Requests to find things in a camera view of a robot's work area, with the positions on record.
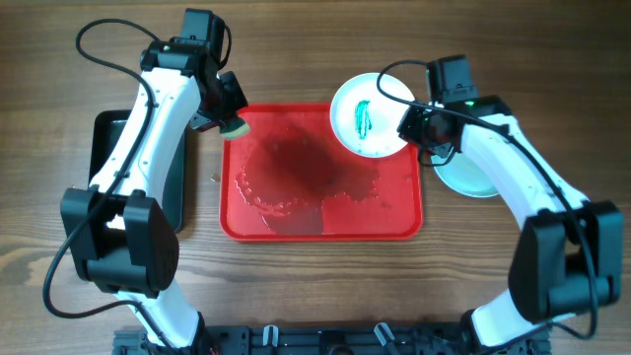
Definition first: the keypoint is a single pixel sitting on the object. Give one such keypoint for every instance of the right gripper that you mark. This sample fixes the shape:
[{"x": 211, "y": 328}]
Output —
[{"x": 410, "y": 129}]

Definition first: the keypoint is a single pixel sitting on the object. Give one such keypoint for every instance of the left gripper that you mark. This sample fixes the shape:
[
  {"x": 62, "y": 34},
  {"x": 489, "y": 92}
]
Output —
[{"x": 238, "y": 102}]

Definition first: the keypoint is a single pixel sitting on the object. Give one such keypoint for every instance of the green yellow sponge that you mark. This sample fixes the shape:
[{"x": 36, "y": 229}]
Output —
[{"x": 233, "y": 128}]

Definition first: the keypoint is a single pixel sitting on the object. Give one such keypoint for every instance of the white plate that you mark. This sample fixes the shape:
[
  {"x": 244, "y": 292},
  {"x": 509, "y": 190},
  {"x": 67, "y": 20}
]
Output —
[
  {"x": 450, "y": 165},
  {"x": 365, "y": 121}
]

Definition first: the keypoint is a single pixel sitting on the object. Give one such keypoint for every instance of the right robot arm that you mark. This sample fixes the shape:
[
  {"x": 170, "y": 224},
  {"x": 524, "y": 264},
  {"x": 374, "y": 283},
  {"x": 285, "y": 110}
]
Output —
[{"x": 568, "y": 260}]

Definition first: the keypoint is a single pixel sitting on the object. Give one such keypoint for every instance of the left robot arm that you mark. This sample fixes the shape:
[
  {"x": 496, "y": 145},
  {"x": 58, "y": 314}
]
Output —
[{"x": 118, "y": 234}]

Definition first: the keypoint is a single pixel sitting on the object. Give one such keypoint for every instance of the red plastic tray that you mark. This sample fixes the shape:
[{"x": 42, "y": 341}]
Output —
[{"x": 290, "y": 180}]

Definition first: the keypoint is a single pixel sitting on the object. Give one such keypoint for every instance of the black rectangular water tray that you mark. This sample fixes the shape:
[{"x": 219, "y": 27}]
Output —
[{"x": 107, "y": 130}]

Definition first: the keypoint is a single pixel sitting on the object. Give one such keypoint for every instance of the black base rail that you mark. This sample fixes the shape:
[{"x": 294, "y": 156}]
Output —
[{"x": 422, "y": 339}]

